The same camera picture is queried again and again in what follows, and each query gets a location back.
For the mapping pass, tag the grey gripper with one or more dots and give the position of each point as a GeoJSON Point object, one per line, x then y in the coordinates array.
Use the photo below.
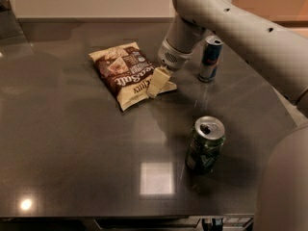
{"type": "Point", "coordinates": [172, 58]}

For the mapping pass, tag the brown chip bag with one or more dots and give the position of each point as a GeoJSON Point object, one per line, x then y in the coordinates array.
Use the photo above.
{"type": "Point", "coordinates": [127, 73]}

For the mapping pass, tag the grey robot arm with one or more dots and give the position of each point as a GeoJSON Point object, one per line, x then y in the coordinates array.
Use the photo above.
{"type": "Point", "coordinates": [281, 57]}

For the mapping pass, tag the blue energy drink can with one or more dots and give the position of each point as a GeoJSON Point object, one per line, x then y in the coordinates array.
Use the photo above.
{"type": "Point", "coordinates": [209, 61]}

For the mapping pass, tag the green soda can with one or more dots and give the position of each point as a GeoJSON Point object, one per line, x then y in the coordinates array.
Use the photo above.
{"type": "Point", "coordinates": [207, 140]}

